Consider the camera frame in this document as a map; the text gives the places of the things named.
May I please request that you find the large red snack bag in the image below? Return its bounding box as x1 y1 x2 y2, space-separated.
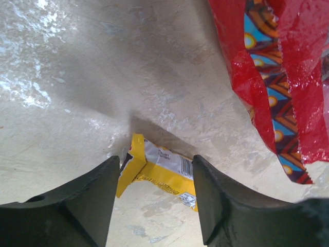
210 0 328 184

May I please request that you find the yellow candy packet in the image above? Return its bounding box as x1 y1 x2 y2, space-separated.
116 133 198 211

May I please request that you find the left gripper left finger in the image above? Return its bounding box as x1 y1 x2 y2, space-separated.
1 156 120 246

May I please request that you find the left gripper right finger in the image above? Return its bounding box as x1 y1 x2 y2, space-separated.
193 155 328 247

